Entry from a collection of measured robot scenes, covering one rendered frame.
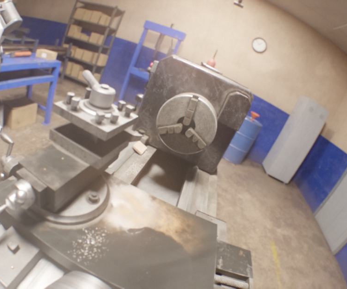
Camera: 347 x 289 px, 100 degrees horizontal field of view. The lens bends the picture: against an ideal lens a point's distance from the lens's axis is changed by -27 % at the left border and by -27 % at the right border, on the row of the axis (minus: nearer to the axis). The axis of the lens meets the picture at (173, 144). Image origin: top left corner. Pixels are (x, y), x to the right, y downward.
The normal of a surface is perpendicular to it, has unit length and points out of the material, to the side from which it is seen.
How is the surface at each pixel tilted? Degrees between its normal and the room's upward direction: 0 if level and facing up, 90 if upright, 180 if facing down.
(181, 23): 90
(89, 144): 0
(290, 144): 90
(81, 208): 0
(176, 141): 90
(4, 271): 0
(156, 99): 90
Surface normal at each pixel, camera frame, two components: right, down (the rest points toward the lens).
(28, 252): 0.38, -0.84
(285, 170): -0.20, 0.33
